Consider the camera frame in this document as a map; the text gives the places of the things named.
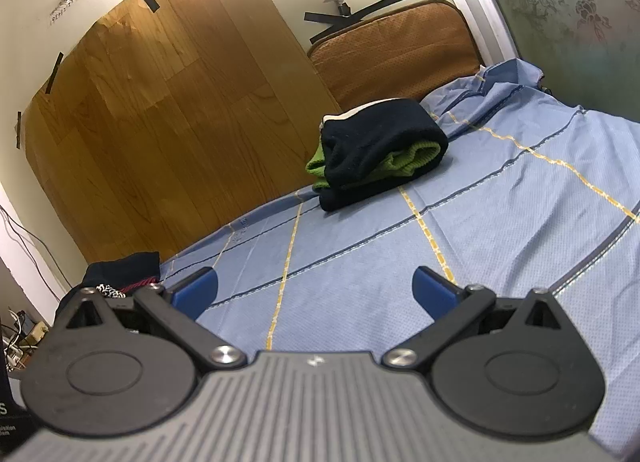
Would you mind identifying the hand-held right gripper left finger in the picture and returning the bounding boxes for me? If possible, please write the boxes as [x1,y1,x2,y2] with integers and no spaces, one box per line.
[52,266,247,372]

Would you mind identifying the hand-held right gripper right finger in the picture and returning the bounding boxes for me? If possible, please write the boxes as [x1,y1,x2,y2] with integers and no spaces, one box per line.
[382,265,577,371]

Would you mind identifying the green white navy striped garment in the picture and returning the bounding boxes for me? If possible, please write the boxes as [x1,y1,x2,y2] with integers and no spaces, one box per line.
[305,98,449,213]

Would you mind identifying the dark clothes pile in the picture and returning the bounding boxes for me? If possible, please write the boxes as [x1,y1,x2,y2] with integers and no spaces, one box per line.
[55,251,162,319]

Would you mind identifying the blue checked bedsheet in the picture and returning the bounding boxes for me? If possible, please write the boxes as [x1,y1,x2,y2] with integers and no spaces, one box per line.
[160,59,640,462]

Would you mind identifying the black box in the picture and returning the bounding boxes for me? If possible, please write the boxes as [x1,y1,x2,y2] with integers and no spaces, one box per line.
[0,376,37,445]

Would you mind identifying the brown padded mat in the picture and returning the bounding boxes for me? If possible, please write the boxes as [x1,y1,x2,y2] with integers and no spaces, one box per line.
[306,0,484,111]

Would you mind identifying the floral frosted glass panel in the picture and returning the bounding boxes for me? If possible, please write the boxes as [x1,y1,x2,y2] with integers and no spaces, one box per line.
[460,0,640,129]

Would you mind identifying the black cable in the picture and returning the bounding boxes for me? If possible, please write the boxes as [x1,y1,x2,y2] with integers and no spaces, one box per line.
[0,203,68,304]

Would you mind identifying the wood pattern wall panel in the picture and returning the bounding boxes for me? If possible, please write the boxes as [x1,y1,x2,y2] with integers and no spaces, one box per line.
[22,0,344,264]

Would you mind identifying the white door frame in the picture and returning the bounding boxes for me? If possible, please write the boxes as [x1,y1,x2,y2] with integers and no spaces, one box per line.
[431,0,522,69]

